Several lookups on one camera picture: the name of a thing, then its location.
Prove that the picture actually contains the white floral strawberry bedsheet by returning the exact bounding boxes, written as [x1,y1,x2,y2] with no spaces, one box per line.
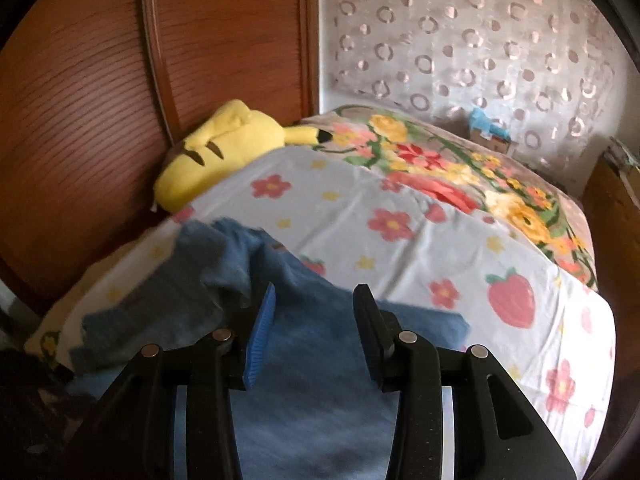
[26,148,615,476]

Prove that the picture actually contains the yellow Pikachu plush toy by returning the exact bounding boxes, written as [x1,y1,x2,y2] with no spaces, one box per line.
[153,100,332,214]

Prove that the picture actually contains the wooden slatted wardrobe door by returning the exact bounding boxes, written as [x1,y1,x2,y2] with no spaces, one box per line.
[1,0,319,312]

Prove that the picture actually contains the wooden side cabinet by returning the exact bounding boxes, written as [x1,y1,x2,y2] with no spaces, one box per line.
[582,155,639,316]

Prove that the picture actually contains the sheer circle-patterned curtain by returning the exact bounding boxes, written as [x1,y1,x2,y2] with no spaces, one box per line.
[319,0,639,195]

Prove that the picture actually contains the blue toy on box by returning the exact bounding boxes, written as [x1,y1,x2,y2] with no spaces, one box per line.
[468,107,511,154]

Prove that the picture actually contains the blue denim jeans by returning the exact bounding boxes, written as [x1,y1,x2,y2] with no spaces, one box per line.
[67,216,472,480]

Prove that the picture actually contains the colourful floral quilt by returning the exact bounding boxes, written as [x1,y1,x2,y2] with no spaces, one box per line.
[301,105,598,289]

